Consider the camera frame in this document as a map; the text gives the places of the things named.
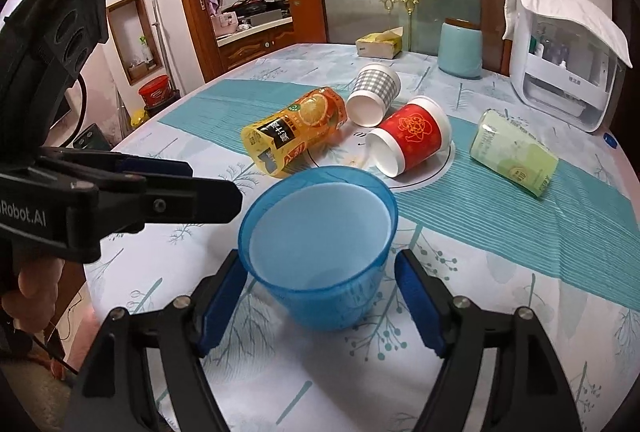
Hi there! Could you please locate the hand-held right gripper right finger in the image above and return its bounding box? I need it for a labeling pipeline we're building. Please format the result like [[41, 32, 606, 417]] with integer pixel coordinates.
[[394, 248, 576, 432]]

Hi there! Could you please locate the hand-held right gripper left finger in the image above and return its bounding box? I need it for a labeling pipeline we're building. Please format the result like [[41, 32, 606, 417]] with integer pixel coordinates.
[[65, 249, 249, 432]]

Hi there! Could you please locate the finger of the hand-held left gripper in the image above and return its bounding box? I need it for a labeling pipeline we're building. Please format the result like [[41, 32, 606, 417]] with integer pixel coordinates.
[[39, 146, 194, 185], [95, 176, 244, 243]]

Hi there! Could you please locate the blue plastic cup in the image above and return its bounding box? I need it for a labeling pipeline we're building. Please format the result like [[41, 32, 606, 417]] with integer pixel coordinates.
[[238, 165, 399, 332]]

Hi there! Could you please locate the orange fruit print cup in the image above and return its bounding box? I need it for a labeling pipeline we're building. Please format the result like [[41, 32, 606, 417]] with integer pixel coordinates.
[[241, 86, 348, 179]]

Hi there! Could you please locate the pale green print cup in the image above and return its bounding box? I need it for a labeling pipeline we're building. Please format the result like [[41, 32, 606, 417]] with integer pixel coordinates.
[[469, 108, 559, 199]]

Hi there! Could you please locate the red paper cup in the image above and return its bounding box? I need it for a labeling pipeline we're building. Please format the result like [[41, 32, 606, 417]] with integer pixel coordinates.
[[365, 96, 453, 177]]

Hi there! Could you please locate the grey checked paper cup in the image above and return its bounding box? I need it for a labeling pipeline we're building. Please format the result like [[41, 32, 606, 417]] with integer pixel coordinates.
[[346, 64, 402, 128]]

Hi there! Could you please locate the person's left hand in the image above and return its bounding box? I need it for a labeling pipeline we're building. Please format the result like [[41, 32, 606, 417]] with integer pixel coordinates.
[[0, 256, 68, 335]]

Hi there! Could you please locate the red round container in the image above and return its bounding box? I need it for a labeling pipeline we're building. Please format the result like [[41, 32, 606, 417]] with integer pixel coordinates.
[[138, 74, 171, 107]]

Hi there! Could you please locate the wooden kitchen cabinet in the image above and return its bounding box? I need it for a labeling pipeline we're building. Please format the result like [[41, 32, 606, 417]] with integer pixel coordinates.
[[217, 24, 296, 73]]

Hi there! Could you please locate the pink bag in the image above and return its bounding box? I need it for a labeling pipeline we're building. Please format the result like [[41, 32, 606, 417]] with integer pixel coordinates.
[[212, 12, 239, 36]]

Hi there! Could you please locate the yellow tissue box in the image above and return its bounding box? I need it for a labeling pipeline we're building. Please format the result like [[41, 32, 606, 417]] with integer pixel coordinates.
[[355, 26, 405, 59]]

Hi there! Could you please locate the white storage box with cloth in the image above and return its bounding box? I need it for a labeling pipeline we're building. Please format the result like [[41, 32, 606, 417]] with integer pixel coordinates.
[[509, 6, 626, 133]]

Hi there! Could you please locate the light blue canister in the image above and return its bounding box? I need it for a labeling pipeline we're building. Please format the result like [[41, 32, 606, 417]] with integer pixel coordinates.
[[438, 17, 484, 79]]

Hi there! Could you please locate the black cable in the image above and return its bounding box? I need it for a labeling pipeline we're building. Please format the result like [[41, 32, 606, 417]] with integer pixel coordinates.
[[62, 74, 89, 147]]

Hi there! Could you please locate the tall wall niche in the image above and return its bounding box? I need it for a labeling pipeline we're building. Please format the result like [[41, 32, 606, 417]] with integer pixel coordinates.
[[106, 0, 169, 86]]

